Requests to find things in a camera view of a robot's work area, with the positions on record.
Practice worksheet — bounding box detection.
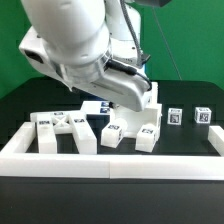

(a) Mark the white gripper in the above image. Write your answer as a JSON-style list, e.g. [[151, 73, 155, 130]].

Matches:
[[68, 68, 150, 112]]

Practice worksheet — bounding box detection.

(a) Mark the white chair seat part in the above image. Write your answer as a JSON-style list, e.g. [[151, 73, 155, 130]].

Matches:
[[110, 82, 162, 138]]

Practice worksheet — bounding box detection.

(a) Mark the white chair back frame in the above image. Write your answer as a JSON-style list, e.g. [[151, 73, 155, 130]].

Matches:
[[30, 110, 97, 155]]

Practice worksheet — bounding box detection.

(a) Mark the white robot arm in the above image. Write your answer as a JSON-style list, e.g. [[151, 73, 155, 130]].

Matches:
[[19, 0, 171, 112]]

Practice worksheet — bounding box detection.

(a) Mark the white marker base sheet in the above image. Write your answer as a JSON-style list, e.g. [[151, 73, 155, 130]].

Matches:
[[81, 101, 110, 115]]

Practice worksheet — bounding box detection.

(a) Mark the small tagged cube left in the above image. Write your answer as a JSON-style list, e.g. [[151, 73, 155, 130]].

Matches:
[[167, 108, 182, 125]]

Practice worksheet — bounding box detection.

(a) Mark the small tagged cube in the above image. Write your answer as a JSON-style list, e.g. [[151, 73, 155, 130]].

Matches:
[[194, 107, 212, 124], [167, 108, 182, 125]]

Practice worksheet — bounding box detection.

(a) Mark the small tagged cube right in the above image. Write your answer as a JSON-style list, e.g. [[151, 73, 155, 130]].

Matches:
[[194, 107, 212, 124]]

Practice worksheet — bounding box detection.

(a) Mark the white U-shaped fence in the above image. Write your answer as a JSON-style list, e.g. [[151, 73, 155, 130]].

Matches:
[[0, 122, 224, 180]]

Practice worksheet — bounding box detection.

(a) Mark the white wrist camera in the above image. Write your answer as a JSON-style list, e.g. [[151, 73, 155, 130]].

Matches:
[[19, 27, 62, 81]]

